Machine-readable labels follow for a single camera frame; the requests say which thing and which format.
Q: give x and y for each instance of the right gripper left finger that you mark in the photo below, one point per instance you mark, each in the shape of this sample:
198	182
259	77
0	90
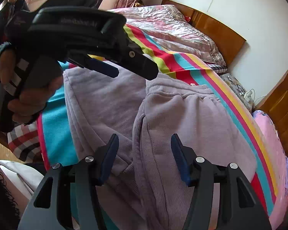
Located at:
50	205

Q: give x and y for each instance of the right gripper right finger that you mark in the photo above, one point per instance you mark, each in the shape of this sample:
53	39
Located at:
239	206

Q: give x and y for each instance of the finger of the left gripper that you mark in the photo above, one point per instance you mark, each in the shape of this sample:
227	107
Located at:
85	61
129	55

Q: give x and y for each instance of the lilac sweatpants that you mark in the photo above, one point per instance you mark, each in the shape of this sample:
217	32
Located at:
144	190

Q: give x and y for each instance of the person's left hand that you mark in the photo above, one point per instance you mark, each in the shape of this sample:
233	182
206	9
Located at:
31	101

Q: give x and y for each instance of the rainbow striped sheet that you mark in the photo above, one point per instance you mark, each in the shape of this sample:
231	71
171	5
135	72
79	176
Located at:
56	140

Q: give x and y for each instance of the floral quilt on left bed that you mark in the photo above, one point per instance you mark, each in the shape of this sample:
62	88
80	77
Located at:
167	26

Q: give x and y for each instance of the pink bedspread on right bed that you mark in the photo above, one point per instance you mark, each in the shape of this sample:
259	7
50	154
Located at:
279	164

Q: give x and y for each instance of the plaid checked bed sheet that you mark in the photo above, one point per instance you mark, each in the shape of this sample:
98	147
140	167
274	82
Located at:
23	142

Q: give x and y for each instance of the left wooden headboard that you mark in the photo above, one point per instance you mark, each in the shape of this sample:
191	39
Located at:
227	40

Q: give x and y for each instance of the wooden headboard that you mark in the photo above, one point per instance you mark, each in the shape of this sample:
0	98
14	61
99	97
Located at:
275	104
227	40

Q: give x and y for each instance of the nightstand with floral cover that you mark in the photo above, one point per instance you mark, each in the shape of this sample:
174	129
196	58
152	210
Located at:
238	89

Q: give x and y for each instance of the white power strip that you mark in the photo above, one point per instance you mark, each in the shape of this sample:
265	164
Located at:
247	96

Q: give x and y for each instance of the right wooden headboard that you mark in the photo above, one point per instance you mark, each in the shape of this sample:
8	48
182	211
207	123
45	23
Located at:
275	104

